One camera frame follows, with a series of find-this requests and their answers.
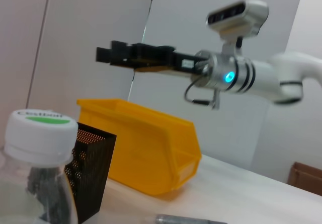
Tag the grey marker pen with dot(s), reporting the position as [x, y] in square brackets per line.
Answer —
[181, 220]

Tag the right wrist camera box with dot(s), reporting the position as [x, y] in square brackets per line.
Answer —
[236, 15]

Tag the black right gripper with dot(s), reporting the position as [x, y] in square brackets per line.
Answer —
[156, 56]

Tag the brown cardboard box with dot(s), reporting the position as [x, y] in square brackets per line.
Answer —
[307, 180]

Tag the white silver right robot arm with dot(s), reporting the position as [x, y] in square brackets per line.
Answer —
[264, 78]

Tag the black mesh pen holder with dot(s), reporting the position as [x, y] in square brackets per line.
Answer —
[93, 173]

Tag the yellow plastic bin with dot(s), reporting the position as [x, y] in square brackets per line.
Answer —
[146, 146]

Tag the clear water bottle green label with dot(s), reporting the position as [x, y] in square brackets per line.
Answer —
[37, 138]

